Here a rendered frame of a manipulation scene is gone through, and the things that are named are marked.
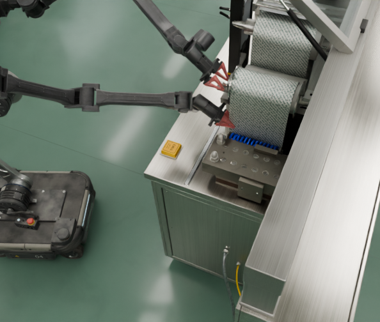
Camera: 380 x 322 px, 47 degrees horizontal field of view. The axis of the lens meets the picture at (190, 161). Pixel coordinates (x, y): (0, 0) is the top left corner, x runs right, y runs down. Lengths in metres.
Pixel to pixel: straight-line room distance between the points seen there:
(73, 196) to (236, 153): 1.26
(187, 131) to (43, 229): 1.09
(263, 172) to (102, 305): 1.33
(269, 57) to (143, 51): 2.24
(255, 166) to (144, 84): 2.05
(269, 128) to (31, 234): 1.53
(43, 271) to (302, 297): 2.00
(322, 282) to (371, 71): 0.79
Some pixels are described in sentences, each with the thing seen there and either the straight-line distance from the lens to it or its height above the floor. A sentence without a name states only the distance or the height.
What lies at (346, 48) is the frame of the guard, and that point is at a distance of 1.29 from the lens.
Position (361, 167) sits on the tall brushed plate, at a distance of 1.31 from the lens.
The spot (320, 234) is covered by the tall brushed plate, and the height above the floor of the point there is 1.44.
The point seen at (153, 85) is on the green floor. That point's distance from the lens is 3.63.
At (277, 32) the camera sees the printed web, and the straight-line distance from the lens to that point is 1.80.
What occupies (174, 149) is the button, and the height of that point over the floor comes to 0.92.
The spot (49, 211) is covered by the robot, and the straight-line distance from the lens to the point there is 2.70.
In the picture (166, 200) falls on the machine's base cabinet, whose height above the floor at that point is 0.72.
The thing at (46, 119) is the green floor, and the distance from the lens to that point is 3.56.
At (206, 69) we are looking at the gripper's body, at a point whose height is 1.30.
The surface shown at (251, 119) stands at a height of 1.14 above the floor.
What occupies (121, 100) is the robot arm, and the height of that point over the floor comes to 1.22.
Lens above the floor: 2.43
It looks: 52 degrees down
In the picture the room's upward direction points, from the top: 4 degrees counter-clockwise
